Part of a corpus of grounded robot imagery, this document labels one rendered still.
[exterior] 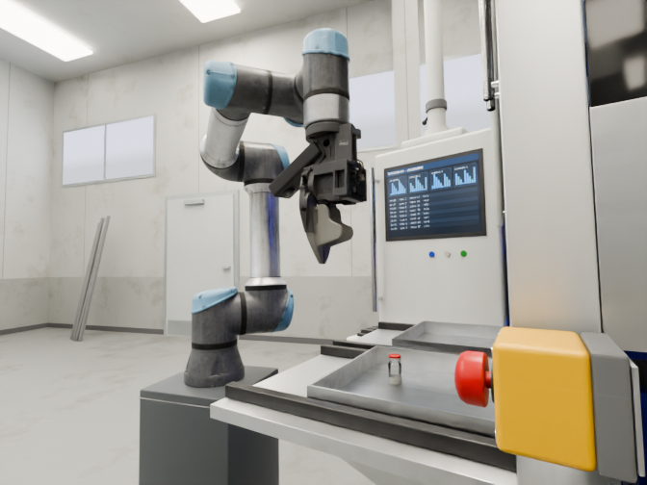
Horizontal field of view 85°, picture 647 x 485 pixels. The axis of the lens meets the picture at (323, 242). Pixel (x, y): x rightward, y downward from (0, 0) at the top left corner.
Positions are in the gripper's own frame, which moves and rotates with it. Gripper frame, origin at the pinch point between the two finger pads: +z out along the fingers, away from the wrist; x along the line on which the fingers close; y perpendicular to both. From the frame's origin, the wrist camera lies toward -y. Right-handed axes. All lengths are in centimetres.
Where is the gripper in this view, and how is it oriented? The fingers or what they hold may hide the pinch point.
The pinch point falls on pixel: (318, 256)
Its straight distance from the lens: 56.4
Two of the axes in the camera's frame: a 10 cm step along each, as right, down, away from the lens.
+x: 5.1, 0.4, 8.6
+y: 8.6, -0.4, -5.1
